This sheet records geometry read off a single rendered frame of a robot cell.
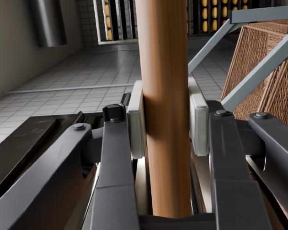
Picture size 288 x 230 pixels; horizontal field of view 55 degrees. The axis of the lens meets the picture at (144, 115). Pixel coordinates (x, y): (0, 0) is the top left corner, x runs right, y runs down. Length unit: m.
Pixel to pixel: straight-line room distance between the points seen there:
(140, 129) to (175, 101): 0.03
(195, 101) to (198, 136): 0.02
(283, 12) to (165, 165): 0.94
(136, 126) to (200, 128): 0.04
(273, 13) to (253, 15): 0.07
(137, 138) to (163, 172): 0.05
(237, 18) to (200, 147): 0.90
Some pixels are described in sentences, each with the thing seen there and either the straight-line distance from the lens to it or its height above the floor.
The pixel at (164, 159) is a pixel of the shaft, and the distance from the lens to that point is 0.19.
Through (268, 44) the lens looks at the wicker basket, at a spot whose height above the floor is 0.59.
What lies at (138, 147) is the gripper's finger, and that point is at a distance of 0.16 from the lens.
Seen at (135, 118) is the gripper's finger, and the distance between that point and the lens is 0.15.
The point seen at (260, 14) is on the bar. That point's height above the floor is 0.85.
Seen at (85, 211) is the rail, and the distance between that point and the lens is 0.80.
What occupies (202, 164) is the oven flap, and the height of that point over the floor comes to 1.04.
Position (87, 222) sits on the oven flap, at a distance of 0.76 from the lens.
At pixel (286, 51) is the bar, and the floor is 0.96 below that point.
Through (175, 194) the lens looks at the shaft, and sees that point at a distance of 0.20.
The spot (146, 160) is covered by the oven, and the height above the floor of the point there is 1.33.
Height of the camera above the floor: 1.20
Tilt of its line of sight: 4 degrees up
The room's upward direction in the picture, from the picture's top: 93 degrees counter-clockwise
